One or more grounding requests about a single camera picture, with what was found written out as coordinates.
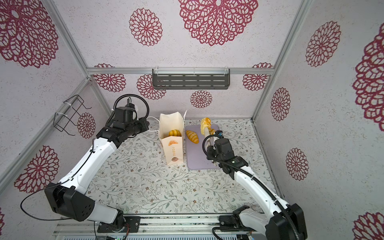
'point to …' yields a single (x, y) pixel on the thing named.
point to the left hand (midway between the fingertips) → (149, 125)
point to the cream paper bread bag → (171, 136)
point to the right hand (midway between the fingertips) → (209, 145)
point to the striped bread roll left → (193, 136)
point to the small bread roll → (205, 122)
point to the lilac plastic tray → (196, 157)
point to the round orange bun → (174, 132)
